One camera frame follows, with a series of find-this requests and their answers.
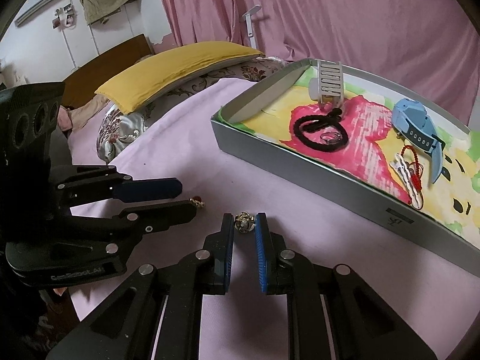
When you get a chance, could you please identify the silver gold ring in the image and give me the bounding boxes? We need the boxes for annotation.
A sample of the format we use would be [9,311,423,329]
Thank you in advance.
[234,211,257,234]

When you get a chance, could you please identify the red gem earring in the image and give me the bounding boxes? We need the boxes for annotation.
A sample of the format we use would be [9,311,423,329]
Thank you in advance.
[190,196,205,209]

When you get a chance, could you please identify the black braided bracelet with charm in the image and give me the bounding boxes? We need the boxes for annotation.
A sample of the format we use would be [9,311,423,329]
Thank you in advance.
[292,107,350,154]

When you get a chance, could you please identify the red braided bracelet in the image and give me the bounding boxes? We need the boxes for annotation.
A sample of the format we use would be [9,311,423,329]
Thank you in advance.
[399,144,426,211]

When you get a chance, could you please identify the brown wooden headboard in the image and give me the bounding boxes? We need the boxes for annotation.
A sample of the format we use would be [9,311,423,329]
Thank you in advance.
[62,34,151,109]

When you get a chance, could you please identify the yellow pillow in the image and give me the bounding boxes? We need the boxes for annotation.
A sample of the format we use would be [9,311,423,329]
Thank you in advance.
[95,41,264,115]

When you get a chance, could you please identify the grey shallow box tray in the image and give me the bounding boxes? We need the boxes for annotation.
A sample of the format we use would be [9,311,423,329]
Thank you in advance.
[211,58,479,275]

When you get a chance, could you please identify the white flat hair clip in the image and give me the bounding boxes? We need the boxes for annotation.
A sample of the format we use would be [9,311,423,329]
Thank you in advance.
[390,153,424,211]

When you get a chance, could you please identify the pink bed sheet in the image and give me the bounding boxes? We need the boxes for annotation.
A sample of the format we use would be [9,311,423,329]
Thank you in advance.
[67,77,480,360]

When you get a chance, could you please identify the white claw hair clip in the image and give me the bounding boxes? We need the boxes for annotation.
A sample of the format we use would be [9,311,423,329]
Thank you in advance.
[308,59,344,111]

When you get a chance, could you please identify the blue claw hair clip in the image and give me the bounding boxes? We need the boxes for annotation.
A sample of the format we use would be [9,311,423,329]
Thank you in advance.
[391,98,445,184]

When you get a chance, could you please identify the pink curtain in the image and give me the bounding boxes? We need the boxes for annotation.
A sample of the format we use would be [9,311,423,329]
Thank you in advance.
[162,0,479,122]

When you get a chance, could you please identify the wall photos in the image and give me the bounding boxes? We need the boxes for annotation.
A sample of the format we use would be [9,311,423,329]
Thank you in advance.
[52,3,76,29]

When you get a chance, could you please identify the white window handle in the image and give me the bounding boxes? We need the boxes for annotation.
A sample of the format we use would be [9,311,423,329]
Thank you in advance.
[241,4,262,49]

